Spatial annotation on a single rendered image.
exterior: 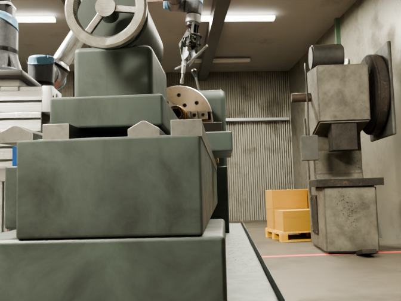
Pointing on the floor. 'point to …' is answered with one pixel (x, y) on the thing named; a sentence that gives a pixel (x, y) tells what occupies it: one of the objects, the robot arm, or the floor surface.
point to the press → (344, 144)
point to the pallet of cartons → (288, 215)
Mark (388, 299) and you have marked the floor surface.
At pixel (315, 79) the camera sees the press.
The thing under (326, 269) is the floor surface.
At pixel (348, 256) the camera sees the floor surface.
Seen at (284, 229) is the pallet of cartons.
